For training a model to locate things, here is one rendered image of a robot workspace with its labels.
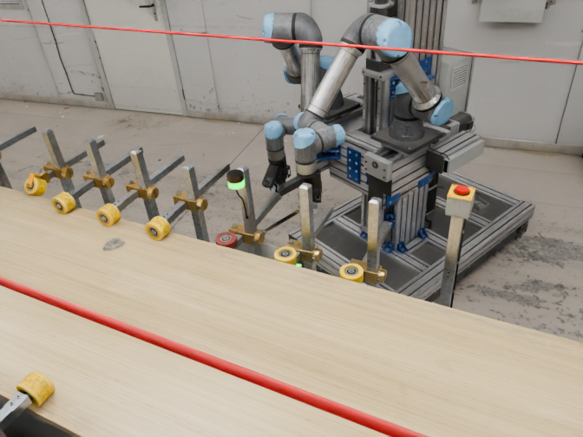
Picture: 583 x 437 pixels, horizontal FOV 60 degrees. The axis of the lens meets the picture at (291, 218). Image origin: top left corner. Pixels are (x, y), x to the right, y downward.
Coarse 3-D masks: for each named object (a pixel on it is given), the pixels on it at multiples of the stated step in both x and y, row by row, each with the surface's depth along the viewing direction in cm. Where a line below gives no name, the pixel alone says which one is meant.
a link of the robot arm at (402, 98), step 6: (402, 84) 205; (396, 90) 205; (402, 90) 202; (396, 96) 206; (402, 96) 204; (408, 96) 202; (396, 102) 207; (402, 102) 205; (408, 102) 202; (396, 108) 209; (402, 108) 206; (408, 108) 203; (396, 114) 210; (402, 114) 208; (408, 114) 207
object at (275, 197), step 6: (276, 192) 220; (270, 198) 217; (276, 198) 217; (264, 204) 213; (270, 204) 213; (258, 210) 210; (264, 210) 209; (270, 210) 214; (258, 216) 206; (264, 216) 210; (258, 222) 206; (240, 240) 196
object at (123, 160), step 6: (132, 150) 241; (126, 156) 236; (114, 162) 232; (120, 162) 232; (126, 162) 236; (108, 168) 228; (114, 168) 230; (90, 180) 220; (78, 186) 216; (84, 186) 216; (90, 186) 219; (72, 192) 212; (78, 192) 213; (84, 192) 217
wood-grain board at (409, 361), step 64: (0, 192) 228; (0, 256) 189; (64, 256) 187; (128, 256) 184; (192, 256) 181; (256, 256) 179; (0, 320) 161; (64, 320) 159; (128, 320) 157; (192, 320) 156; (256, 320) 154; (320, 320) 152; (384, 320) 150; (448, 320) 148; (0, 384) 141; (64, 384) 139; (128, 384) 138; (192, 384) 136; (320, 384) 133; (384, 384) 132; (448, 384) 131; (512, 384) 129; (576, 384) 128
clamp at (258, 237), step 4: (236, 224) 201; (232, 228) 199; (236, 228) 198; (240, 228) 198; (244, 228) 198; (236, 232) 197; (240, 232) 196; (244, 232) 196; (256, 232) 195; (260, 232) 195; (244, 236) 196; (248, 236) 195; (252, 236) 194; (256, 236) 194; (260, 236) 195; (264, 236) 198; (244, 240) 198; (248, 240) 196; (252, 240) 195; (256, 240) 194; (260, 240) 196; (248, 244) 198; (252, 244) 196; (256, 244) 197; (260, 244) 196
